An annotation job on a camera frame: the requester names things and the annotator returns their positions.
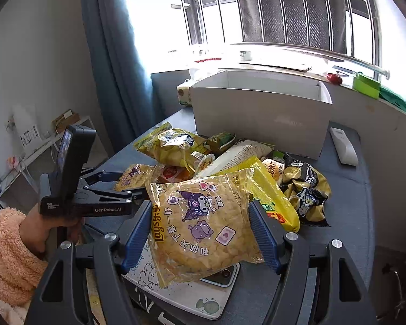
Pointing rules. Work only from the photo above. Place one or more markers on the phone with cartoon case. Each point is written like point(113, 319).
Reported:
point(189, 298)

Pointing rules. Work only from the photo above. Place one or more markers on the small yellow white snack packet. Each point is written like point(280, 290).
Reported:
point(274, 169)

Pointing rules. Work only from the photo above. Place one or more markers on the person's left forearm fluffy sleeve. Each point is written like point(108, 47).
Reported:
point(6, 267)

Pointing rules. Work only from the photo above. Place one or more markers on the person's left hand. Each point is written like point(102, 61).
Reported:
point(37, 233)

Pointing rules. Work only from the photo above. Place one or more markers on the white paper bag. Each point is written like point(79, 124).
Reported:
point(25, 125)

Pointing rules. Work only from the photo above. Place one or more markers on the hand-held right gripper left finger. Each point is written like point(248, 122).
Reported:
point(135, 233)

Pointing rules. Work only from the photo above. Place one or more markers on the yellow chip bag purple cartoon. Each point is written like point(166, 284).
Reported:
point(203, 223)

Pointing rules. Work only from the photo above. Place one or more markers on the grey blue table mat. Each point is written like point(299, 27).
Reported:
point(341, 210)

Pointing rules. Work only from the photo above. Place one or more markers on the white side desk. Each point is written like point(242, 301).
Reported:
point(37, 150)

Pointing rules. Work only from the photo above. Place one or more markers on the white remote control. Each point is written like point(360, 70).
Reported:
point(343, 145)

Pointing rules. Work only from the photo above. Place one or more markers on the small white cup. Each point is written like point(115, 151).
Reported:
point(245, 55)

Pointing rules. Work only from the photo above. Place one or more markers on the blue curtain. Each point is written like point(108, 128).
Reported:
point(115, 57)

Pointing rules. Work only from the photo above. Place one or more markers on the white cardboard box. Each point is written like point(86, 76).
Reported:
point(257, 118)

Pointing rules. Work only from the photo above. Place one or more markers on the green plastic bag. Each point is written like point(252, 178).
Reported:
point(399, 103)

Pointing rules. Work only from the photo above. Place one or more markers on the black yellow snack bag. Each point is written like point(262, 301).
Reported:
point(308, 189)

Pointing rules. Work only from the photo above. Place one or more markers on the tissue pack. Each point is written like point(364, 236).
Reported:
point(184, 96)

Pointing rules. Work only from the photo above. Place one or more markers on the flat cardboard sheet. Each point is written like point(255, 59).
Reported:
point(274, 65)

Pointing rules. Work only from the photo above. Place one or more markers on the red round object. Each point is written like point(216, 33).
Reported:
point(334, 78)

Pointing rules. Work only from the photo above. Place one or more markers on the white striped snack packet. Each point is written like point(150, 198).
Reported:
point(236, 155)

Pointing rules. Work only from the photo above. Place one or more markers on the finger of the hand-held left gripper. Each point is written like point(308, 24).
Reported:
point(101, 176)
point(121, 195)

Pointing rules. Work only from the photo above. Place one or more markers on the yellow chip bag blue label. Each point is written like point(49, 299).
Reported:
point(176, 145)

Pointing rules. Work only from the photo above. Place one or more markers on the orange snack packet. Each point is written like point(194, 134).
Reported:
point(172, 174)

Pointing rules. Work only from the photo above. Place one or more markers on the small yellow cartoon snack bag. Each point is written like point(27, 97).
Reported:
point(135, 176)

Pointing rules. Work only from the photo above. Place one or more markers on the small pudding cup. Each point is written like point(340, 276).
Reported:
point(204, 162)

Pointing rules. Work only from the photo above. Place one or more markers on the green tape roll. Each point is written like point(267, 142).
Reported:
point(365, 86)

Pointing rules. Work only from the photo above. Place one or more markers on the large plain yellow snack bag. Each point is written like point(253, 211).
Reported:
point(274, 196)

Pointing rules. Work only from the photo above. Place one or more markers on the dark green snack packet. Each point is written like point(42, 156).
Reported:
point(221, 140)

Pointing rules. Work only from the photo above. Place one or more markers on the dark grey towel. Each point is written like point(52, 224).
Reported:
point(291, 10)

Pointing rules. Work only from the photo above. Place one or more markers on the small brown cardboard box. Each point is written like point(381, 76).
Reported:
point(66, 120)

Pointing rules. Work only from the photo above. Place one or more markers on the white plastic bag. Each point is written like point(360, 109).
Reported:
point(199, 73)

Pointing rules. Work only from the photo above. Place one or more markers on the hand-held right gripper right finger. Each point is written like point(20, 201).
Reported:
point(264, 237)

